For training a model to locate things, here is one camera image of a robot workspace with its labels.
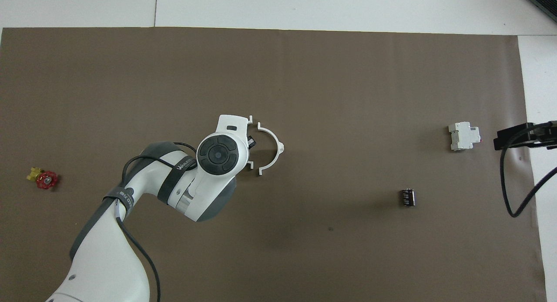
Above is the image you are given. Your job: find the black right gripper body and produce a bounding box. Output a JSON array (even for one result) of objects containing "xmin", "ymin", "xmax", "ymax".
[{"xmin": 544, "ymin": 120, "xmax": 557, "ymax": 151}]

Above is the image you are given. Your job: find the white half ring pipe clamp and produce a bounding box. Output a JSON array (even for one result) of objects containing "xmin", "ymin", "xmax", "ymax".
[
  {"xmin": 258, "ymin": 122, "xmax": 285, "ymax": 176},
  {"xmin": 246, "ymin": 116, "xmax": 254, "ymax": 168}
]

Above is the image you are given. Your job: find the white circuit breaker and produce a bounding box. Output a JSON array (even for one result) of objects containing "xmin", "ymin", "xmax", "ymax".
[{"xmin": 448, "ymin": 121, "xmax": 481, "ymax": 151}]

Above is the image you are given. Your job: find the brown paper table mat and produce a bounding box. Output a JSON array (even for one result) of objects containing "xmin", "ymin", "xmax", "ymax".
[{"xmin": 0, "ymin": 27, "xmax": 548, "ymax": 302}]

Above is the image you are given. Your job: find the red yellow valve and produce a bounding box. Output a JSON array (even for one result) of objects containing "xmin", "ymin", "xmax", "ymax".
[{"xmin": 26, "ymin": 166, "xmax": 59, "ymax": 190}]

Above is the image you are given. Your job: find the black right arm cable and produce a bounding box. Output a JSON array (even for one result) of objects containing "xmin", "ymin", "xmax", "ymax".
[{"xmin": 500, "ymin": 124, "xmax": 557, "ymax": 218}]

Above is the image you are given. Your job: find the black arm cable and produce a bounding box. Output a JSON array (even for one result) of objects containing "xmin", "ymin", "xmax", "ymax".
[
  {"xmin": 500, "ymin": 124, "xmax": 557, "ymax": 218},
  {"xmin": 114, "ymin": 141, "xmax": 198, "ymax": 302}
]

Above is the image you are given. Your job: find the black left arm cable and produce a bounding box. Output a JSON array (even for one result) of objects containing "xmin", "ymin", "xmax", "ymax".
[{"xmin": 114, "ymin": 141, "xmax": 198, "ymax": 302}]

